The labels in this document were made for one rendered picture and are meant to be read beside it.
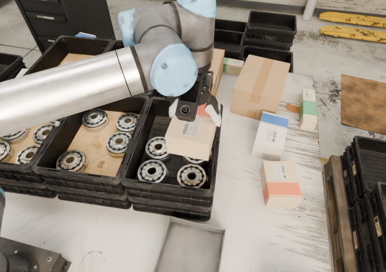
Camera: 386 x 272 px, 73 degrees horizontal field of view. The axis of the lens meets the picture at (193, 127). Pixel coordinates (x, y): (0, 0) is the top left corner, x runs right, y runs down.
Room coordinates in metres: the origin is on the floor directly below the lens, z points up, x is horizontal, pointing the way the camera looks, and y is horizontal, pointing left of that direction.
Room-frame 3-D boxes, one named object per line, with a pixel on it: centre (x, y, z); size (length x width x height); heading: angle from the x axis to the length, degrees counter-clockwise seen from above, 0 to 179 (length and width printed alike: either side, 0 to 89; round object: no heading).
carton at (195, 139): (0.50, 0.00, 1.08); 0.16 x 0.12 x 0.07; 166
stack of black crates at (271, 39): (2.12, -0.67, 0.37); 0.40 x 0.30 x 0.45; 76
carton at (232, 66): (1.31, -0.18, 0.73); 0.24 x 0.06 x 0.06; 70
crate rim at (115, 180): (0.63, 0.35, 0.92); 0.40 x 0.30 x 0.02; 172
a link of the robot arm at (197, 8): (0.52, 0.00, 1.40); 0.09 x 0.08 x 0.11; 110
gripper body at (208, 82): (0.53, -0.01, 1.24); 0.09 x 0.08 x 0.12; 166
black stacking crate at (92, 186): (0.63, 0.35, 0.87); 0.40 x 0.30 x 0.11; 172
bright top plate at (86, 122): (0.75, 0.41, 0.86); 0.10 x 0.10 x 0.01
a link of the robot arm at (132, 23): (0.47, 0.08, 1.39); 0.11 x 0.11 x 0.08; 20
